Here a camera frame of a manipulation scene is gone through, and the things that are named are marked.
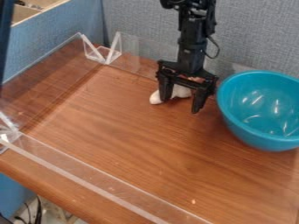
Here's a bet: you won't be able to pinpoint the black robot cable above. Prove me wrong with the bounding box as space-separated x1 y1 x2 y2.
201 34 220 60

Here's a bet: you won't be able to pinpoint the wooden shelf box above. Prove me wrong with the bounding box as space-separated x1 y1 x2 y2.
11 0 69 26

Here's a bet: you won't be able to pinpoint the black floor cables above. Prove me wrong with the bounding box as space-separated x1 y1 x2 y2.
0 195 43 224

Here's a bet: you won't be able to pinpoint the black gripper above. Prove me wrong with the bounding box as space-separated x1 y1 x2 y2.
156 60 218 114

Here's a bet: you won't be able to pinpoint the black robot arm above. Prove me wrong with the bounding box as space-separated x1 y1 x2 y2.
156 0 218 113

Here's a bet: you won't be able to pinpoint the blue plastic bowl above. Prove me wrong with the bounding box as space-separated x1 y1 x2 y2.
216 70 299 151

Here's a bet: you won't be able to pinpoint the clear acrylic corner bracket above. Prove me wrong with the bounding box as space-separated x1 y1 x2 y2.
79 32 121 65

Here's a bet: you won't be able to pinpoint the clear acrylic front barrier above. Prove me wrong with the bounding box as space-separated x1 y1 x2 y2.
0 112 212 224

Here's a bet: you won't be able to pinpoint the white brown toy mushroom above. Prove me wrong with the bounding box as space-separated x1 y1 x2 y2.
149 85 192 105

